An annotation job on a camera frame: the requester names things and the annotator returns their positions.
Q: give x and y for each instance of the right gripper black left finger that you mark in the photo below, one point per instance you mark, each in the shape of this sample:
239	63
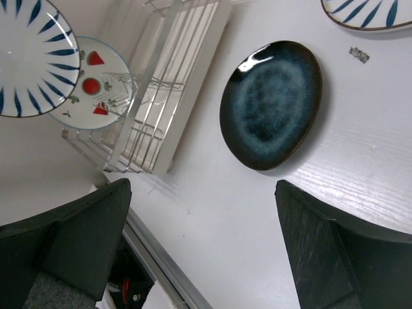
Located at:
62	258

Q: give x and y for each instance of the blue striped plate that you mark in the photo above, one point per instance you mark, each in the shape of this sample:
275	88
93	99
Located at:
40	58
369	15

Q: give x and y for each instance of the white wire dish rack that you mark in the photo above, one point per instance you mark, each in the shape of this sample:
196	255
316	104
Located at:
168	47

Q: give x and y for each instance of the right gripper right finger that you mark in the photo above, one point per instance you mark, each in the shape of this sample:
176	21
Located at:
339	260

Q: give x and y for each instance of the aluminium rail frame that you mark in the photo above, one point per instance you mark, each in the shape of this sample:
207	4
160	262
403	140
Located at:
172	288

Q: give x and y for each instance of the strawberry pattern plate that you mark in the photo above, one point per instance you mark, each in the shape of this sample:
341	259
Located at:
96	90

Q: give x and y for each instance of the small grey tape mark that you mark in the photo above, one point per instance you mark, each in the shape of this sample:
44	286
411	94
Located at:
358	54

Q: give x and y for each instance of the dark blue glazed plate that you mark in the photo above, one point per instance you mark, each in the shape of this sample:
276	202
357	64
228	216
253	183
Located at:
269	104

